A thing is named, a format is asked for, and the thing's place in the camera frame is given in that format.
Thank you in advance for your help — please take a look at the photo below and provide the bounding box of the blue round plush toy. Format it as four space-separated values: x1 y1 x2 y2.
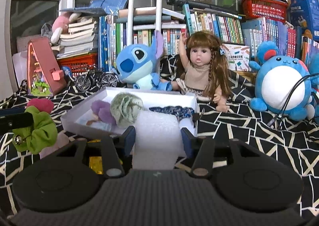
249 41 318 121

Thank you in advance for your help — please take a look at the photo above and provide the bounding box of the stack of lying books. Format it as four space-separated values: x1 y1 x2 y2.
54 17 99 58

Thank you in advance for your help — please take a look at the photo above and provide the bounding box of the red plastic basket right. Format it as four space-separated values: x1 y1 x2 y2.
241 0 288 23

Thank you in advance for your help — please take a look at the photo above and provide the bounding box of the black cable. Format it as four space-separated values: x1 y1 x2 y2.
266 73 319 127

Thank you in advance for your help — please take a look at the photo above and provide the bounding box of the pink white plush rabbit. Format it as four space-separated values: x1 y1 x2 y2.
50 12 81 44

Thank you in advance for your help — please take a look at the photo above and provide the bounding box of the pale green floral scrunchie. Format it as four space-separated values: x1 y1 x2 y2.
110 93 144 128

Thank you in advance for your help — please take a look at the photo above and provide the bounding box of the blue printed cardboard box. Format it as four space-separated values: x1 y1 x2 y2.
288 0 318 41

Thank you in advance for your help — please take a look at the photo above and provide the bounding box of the white foam block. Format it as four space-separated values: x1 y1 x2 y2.
132 110 185 170

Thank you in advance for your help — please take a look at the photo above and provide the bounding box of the miniature black bicycle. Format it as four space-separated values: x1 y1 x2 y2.
75 65 119 92

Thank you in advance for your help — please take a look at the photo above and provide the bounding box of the pink miniature house model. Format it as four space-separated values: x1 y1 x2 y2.
27 37 67 97

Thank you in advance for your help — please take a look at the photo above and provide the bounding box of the red plastic basket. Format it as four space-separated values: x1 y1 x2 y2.
241 0 288 23
57 53 98 77

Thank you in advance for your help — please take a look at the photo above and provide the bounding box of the dark blue patterned scrunchie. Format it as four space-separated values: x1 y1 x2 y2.
149 106 195 122

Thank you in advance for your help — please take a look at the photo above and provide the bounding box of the gold sequin scrunchie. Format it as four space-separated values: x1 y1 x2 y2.
88 139 123 175

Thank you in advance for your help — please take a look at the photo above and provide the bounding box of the black white patterned cloth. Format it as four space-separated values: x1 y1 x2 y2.
0 54 319 216

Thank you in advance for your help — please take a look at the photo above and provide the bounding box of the blue Stitch plush toy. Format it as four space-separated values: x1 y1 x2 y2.
112 30 172 91

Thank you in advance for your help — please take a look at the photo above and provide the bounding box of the light pink soft cloth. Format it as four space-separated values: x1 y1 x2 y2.
39 132 70 159

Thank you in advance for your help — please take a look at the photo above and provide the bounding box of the brown haired baby doll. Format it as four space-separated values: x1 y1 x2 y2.
171 31 231 113

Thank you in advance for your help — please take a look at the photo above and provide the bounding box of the green scrunchie with bell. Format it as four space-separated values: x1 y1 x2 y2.
12 106 58 154

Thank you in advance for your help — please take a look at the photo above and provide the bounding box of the white ladder frame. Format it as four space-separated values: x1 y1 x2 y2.
126 0 166 47

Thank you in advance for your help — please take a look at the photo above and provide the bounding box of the purple fuzzy scrunchie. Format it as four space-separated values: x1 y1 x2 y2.
91 100 116 125

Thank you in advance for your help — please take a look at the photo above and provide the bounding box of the red plastic basket left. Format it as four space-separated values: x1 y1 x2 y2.
57 53 98 77

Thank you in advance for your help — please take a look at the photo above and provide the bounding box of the row of standing books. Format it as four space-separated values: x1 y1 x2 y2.
98 4 319 72

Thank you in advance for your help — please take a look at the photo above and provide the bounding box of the pink fuzzy scrunchie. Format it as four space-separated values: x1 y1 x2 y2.
27 98 54 114

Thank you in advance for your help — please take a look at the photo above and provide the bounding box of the white shallow cardboard box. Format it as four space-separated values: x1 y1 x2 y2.
61 87 199 139

